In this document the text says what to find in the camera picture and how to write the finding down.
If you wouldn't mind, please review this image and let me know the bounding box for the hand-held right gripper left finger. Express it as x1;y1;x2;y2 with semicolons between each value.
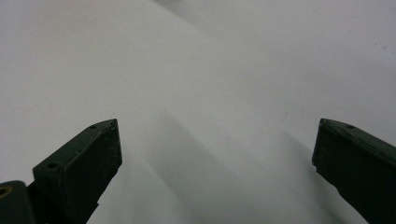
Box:
32;118;123;224

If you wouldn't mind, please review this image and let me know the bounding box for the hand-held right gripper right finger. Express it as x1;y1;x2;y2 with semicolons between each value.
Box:
311;118;396;224

